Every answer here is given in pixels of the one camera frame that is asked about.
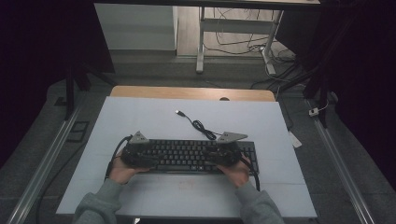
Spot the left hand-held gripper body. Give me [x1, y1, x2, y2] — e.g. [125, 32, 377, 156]
[120, 130, 158, 170]

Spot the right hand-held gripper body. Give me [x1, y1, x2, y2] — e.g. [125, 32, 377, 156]
[206, 132, 248, 167]

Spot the black keyboard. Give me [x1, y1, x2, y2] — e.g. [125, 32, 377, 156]
[146, 138, 260, 175]

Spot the person's right hand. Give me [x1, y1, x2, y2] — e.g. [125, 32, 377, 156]
[217, 155, 252, 189]

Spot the person's left hand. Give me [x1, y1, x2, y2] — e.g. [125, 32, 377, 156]
[108, 155, 150, 185]

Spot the white board sheet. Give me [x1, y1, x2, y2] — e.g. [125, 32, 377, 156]
[55, 96, 318, 218]

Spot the black floor plate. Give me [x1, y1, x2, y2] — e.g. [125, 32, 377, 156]
[65, 120, 91, 144]

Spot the white paper tag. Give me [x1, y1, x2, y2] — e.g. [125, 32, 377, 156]
[288, 130, 303, 148]

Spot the black metal stand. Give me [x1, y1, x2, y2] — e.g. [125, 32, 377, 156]
[276, 62, 332, 129]
[54, 62, 118, 120]

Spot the white-legged desk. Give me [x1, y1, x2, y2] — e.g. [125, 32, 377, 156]
[92, 0, 321, 76]

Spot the white cabinet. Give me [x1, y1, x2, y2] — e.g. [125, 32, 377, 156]
[93, 3, 177, 51]

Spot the dark curtain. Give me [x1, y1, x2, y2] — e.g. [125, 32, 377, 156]
[0, 0, 115, 169]
[275, 0, 396, 190]

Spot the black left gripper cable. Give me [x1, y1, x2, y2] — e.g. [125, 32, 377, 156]
[105, 134, 134, 181]

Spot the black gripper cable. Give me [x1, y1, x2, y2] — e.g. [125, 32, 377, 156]
[239, 155, 262, 191]
[105, 134, 134, 181]

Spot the black keyboard cable with plug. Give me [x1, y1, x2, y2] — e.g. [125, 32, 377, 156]
[175, 109, 238, 142]

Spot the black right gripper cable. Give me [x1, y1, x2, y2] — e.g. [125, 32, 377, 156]
[239, 155, 262, 191]

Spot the aluminium floor rail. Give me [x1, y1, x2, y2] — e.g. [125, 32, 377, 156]
[6, 96, 87, 224]
[304, 99, 376, 224]

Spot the thin black floor cable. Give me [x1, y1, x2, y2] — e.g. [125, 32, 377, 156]
[35, 141, 89, 224]

